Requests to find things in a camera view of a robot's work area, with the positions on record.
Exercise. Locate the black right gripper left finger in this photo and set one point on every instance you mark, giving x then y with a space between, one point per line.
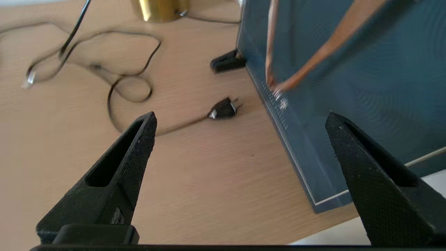
115 174

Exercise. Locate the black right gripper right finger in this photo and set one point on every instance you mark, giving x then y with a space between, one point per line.
383 188

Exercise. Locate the dark framed board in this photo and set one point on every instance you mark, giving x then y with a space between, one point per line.
383 87

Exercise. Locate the black board stand foot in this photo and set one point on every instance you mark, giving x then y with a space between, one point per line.
226 62

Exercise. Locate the brass desk lamp wooden head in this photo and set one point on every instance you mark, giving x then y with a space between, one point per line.
160 8

